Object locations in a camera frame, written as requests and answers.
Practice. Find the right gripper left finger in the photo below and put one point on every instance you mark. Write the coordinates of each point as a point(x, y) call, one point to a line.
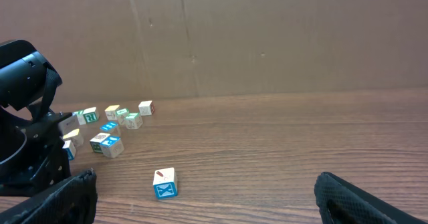
point(71, 201)

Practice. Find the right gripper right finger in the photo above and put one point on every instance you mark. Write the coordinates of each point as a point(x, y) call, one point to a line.
point(340, 202)

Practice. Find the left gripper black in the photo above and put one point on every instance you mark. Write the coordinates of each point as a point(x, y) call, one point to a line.
point(33, 158)

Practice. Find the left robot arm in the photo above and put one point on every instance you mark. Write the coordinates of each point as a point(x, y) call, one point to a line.
point(28, 84)

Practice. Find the white block blue side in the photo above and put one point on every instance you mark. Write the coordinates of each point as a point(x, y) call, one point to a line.
point(70, 149)

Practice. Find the yellow top block front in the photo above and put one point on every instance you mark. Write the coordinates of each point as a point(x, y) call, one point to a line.
point(75, 136)

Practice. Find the yellow block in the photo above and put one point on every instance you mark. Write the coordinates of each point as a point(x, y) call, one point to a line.
point(111, 112)
point(75, 136)

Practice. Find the green letter block far left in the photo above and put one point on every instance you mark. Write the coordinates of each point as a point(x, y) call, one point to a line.
point(80, 117)

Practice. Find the white block red picture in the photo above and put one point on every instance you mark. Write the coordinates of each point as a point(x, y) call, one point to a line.
point(96, 141)

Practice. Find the blue P block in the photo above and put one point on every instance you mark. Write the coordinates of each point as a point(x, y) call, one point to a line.
point(112, 146)

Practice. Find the white block green side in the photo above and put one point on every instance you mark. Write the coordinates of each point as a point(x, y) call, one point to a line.
point(91, 115)

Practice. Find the blue top block centre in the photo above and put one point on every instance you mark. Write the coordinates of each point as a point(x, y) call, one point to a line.
point(112, 128)

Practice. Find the yellow top block back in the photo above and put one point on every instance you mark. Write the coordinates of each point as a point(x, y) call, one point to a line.
point(111, 112)

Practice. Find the white feather block blue X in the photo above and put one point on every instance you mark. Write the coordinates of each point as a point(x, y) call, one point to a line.
point(165, 183)

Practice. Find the green seven block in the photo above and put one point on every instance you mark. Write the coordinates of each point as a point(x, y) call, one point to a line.
point(133, 121)

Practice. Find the white block back right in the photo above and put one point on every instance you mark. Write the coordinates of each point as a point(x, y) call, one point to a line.
point(146, 108)

